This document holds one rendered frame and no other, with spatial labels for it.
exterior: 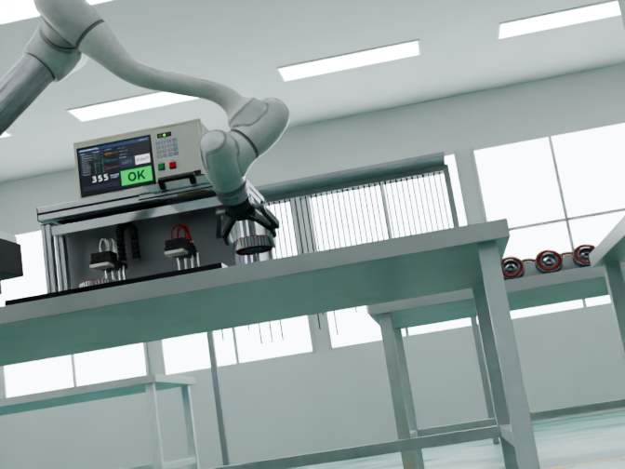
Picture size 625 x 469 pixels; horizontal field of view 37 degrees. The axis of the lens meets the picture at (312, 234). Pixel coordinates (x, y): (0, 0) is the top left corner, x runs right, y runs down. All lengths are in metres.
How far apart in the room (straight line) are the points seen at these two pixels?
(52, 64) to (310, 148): 7.09
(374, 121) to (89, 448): 4.37
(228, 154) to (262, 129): 0.13
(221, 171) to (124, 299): 0.49
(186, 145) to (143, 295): 0.66
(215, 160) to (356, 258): 0.46
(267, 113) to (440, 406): 6.87
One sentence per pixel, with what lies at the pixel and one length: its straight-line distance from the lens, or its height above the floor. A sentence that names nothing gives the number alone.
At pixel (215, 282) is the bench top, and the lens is 2.53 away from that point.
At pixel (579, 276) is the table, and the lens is 3.85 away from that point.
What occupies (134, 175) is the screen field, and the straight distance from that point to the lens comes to 3.08.
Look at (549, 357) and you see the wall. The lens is 9.14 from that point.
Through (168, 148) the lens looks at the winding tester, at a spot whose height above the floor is 1.24.
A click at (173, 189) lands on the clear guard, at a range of 2.74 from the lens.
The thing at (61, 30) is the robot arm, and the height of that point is 1.36.
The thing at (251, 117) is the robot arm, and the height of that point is 1.09.
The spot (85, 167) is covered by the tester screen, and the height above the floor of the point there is 1.23.
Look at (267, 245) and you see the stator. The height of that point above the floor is 0.80.
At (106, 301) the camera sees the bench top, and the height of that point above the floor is 0.71.
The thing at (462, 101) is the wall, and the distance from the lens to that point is 9.57.
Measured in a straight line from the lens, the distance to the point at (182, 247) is 2.89.
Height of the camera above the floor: 0.30
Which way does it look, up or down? 11 degrees up
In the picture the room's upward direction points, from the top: 9 degrees counter-clockwise
